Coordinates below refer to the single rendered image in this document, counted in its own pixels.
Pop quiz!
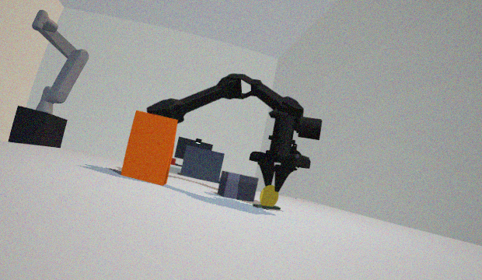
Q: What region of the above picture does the gold coin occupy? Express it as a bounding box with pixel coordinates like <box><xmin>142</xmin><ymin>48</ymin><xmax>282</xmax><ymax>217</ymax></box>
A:
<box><xmin>260</xmin><ymin>185</ymin><xmax>279</xmax><ymax>206</ymax></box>

